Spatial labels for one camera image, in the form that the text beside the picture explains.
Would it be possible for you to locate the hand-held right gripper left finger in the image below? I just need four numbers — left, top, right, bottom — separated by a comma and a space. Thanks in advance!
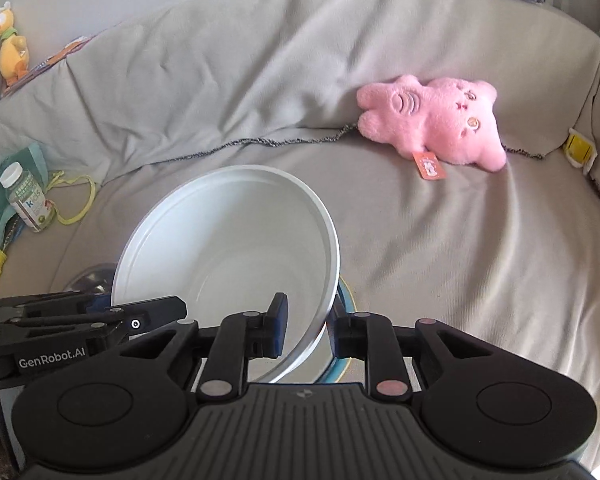
120, 292, 288, 401

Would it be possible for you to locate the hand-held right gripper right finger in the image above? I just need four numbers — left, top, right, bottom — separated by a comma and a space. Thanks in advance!
326, 305, 481, 402

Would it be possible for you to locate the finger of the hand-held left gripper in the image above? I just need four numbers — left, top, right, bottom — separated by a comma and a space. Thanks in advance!
0, 296, 187, 348
0, 292, 126, 323

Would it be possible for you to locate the stainless steel bowl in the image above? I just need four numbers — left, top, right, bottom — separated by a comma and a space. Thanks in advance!
62, 263, 117, 296

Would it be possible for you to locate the white bowl with lipped rim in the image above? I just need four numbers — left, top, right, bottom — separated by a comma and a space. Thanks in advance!
111, 165, 342, 385

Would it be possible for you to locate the clear bottle with white cap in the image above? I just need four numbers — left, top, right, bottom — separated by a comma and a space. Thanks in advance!
0, 162, 56, 233

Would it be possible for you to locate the grey sofa cover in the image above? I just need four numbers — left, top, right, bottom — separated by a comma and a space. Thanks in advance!
0, 0, 600, 480

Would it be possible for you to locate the pink plush toy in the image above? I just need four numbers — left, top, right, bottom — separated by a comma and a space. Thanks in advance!
355, 74, 508, 181

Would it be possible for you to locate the orange edged book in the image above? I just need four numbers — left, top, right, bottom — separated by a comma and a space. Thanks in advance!
2, 35, 93, 96

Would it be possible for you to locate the yellow duck toy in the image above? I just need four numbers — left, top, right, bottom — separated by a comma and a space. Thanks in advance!
0, 1, 31, 86

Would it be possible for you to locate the yellow white tag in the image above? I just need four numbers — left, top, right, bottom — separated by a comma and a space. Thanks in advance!
562, 129, 598, 168

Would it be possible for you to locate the yellow-green cord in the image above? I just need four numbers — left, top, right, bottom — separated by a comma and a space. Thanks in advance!
47, 170, 97, 226

